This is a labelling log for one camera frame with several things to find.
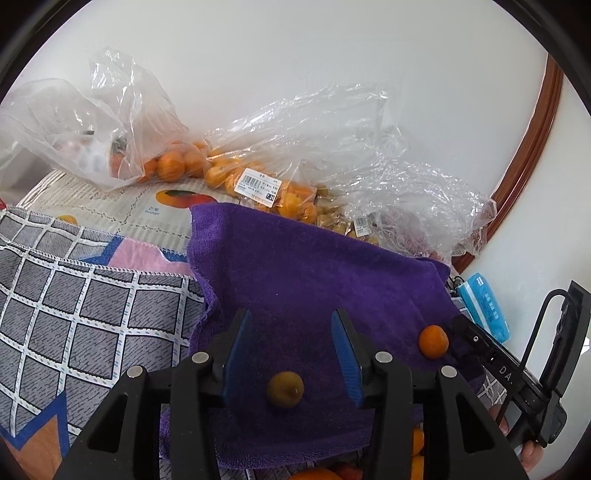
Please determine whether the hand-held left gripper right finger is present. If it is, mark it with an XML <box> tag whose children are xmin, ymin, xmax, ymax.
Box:
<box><xmin>331</xmin><ymin>308</ymin><xmax>529</xmax><ymax>480</ymax></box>

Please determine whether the milky translucent plastic bag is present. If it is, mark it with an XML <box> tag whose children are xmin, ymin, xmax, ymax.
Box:
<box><xmin>0</xmin><ymin>78</ymin><xmax>141</xmax><ymax>192</ymax></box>

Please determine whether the brown wooden door frame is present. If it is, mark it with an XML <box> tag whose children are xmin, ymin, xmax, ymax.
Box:
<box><xmin>450</xmin><ymin>53</ymin><xmax>565</xmax><ymax>273</ymax></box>

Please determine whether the grey checked star blanket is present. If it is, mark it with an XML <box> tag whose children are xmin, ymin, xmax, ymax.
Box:
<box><xmin>0</xmin><ymin>208</ymin><xmax>509</xmax><ymax>480</ymax></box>

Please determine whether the clear labelled kumquat bag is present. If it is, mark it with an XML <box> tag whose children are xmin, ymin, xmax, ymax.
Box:
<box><xmin>203</xmin><ymin>83</ymin><xmax>403</xmax><ymax>224</ymax></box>

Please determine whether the purple towel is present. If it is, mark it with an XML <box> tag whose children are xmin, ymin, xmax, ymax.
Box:
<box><xmin>159</xmin><ymin>202</ymin><xmax>485</xmax><ymax>469</ymax></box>

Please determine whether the pile of golden berries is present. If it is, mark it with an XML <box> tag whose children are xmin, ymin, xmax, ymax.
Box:
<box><xmin>314</xmin><ymin>185</ymin><xmax>380</xmax><ymax>246</ymax></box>

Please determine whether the blue tissue pack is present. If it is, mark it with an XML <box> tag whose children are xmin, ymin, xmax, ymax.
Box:
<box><xmin>457</xmin><ymin>272</ymin><xmax>511</xmax><ymax>343</ymax></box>

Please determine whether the crumpled clear plastic bag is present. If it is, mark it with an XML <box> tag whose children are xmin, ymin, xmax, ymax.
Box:
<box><xmin>318</xmin><ymin>157</ymin><xmax>498</xmax><ymax>260</ymax></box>

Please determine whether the person's right hand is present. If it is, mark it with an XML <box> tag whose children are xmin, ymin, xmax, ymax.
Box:
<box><xmin>488</xmin><ymin>402</ymin><xmax>548</xmax><ymax>475</ymax></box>

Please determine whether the orange round fruit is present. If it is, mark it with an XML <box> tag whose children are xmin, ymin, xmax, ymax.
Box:
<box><xmin>108</xmin><ymin>150</ymin><xmax>131</xmax><ymax>179</ymax></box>

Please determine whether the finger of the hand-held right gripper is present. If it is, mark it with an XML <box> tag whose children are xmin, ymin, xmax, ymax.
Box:
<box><xmin>444</xmin><ymin>315</ymin><xmax>509</xmax><ymax>370</ymax></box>

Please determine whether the pile of kumquats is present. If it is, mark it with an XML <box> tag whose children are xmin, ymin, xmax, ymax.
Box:
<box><xmin>205</xmin><ymin>148</ymin><xmax>319</xmax><ymax>225</ymax></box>

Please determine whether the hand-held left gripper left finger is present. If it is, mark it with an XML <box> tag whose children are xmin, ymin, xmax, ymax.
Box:
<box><xmin>53</xmin><ymin>308</ymin><xmax>252</xmax><ymax>480</ymax></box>

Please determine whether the white mango printed box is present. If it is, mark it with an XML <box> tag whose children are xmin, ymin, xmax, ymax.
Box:
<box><xmin>16</xmin><ymin>168</ymin><xmax>222</xmax><ymax>236</ymax></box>

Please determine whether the pile of mandarins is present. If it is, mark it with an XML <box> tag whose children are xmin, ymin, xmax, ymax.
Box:
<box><xmin>143</xmin><ymin>141</ymin><xmax>208</xmax><ymax>183</ymax></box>

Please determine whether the yellow-green round fruit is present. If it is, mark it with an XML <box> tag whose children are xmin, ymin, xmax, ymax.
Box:
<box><xmin>266</xmin><ymin>370</ymin><xmax>305</xmax><ymax>409</ymax></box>

